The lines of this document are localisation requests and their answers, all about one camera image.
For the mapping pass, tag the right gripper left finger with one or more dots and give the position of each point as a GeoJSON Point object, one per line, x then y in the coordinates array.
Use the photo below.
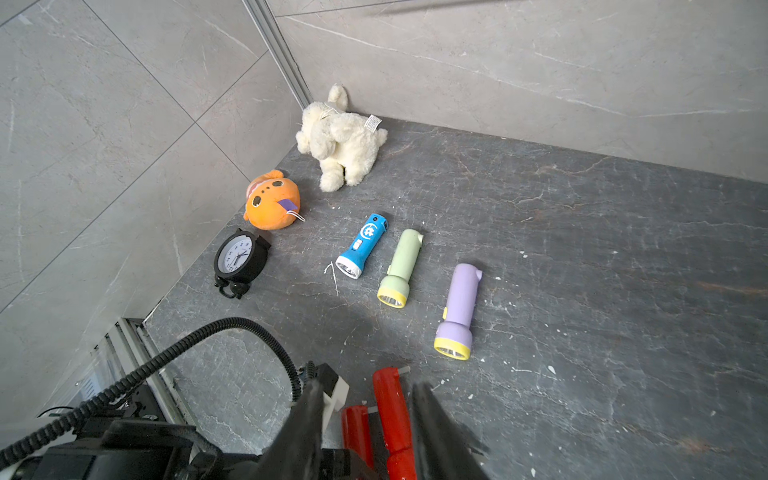
{"type": "Point", "coordinates": [296, 451]}

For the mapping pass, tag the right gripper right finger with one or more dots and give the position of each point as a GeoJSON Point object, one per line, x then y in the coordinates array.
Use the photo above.
{"type": "Point", "coordinates": [438, 447]}

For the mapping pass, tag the red flashlight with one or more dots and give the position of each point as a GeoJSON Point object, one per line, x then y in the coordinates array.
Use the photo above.
{"type": "Point", "coordinates": [356, 432]}
{"type": "Point", "coordinates": [395, 422]}

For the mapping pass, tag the purple flashlight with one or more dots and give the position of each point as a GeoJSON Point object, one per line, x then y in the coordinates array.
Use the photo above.
{"type": "Point", "coordinates": [453, 336]}

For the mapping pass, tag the green flashlight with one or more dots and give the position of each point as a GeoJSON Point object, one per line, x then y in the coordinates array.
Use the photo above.
{"type": "Point", "coordinates": [394, 288]}

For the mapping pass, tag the blue flashlight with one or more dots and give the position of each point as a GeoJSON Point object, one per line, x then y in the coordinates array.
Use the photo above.
{"type": "Point", "coordinates": [352, 261]}

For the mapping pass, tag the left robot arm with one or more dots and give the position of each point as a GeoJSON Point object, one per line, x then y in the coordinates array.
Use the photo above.
{"type": "Point", "coordinates": [90, 442]}

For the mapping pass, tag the black alarm clock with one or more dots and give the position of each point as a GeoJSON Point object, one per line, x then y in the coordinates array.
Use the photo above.
{"type": "Point", "coordinates": [238, 262]}

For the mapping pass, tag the orange plush toy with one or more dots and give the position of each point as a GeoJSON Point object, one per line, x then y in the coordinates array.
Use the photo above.
{"type": "Point", "coordinates": [272, 202]}

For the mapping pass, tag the white plush dog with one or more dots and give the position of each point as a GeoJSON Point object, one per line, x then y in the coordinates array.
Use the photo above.
{"type": "Point", "coordinates": [345, 144]}

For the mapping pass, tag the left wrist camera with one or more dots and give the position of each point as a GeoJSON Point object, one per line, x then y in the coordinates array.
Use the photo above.
{"type": "Point", "coordinates": [335, 392]}

